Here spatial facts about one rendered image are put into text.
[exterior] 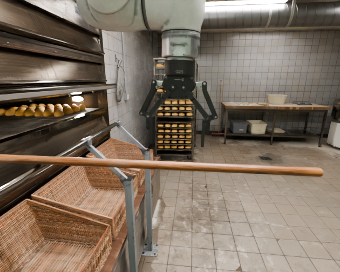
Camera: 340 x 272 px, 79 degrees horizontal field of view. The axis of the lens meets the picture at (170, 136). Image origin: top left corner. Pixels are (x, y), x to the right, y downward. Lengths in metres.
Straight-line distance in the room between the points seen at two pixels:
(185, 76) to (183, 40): 0.08
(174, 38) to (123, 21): 0.12
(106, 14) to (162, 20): 0.12
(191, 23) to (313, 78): 5.89
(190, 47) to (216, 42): 5.20
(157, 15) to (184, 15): 0.06
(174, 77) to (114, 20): 0.18
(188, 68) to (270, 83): 5.46
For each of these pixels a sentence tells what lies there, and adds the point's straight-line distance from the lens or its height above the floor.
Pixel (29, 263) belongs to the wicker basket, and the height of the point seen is 0.59.
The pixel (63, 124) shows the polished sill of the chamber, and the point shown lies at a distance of 1.67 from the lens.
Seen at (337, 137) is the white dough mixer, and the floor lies 0.28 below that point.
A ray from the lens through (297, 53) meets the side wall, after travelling 6.15.
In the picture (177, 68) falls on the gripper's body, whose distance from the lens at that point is 0.50.
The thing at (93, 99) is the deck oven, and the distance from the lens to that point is 2.36.
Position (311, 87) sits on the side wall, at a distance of 6.31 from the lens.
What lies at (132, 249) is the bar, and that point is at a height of 0.49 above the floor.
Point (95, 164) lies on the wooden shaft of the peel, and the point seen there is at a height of 1.19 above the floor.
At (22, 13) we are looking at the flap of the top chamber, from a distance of 1.53.
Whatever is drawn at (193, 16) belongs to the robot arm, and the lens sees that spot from 0.51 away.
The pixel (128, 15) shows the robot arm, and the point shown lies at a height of 1.61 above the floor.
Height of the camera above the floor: 1.48
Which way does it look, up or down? 15 degrees down
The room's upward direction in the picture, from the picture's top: straight up
